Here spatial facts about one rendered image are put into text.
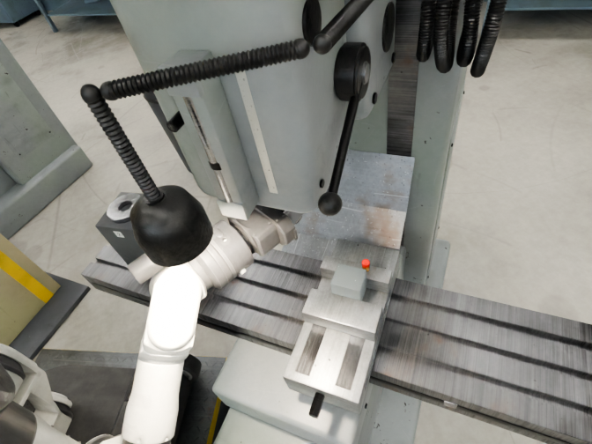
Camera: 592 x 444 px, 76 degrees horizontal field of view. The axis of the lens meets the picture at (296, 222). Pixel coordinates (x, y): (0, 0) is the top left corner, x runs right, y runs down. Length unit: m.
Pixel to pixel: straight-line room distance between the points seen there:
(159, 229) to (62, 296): 2.22
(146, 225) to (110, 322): 1.97
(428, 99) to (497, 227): 1.49
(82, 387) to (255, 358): 0.68
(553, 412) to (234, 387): 0.63
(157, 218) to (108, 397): 1.09
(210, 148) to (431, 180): 0.71
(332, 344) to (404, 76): 0.57
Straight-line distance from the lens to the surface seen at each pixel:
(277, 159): 0.46
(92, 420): 1.42
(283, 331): 0.90
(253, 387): 0.95
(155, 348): 0.57
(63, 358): 1.81
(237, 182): 0.47
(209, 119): 0.41
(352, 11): 0.33
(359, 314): 0.77
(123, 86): 0.31
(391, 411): 1.55
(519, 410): 0.87
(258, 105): 0.42
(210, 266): 0.57
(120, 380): 1.42
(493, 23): 0.62
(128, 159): 0.34
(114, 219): 1.00
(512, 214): 2.40
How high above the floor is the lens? 1.70
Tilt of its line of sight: 48 degrees down
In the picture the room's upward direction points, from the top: 13 degrees counter-clockwise
